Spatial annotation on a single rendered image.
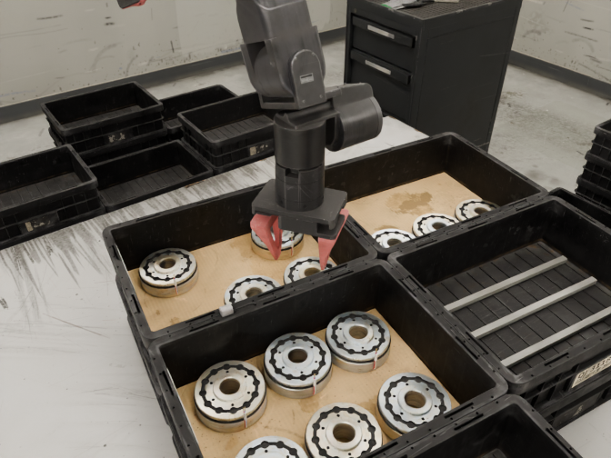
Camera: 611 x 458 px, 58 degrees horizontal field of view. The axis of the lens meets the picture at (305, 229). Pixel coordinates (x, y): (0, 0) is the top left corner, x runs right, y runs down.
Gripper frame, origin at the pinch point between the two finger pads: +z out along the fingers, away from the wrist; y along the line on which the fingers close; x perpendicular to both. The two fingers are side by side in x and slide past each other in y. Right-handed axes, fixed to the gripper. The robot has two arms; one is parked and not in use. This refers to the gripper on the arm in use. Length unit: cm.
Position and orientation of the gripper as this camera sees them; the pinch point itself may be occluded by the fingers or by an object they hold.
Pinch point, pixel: (300, 257)
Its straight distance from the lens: 71.3
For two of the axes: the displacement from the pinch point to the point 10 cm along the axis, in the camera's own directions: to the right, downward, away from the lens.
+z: 0.0, 8.0, 6.0
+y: -9.5, -1.9, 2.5
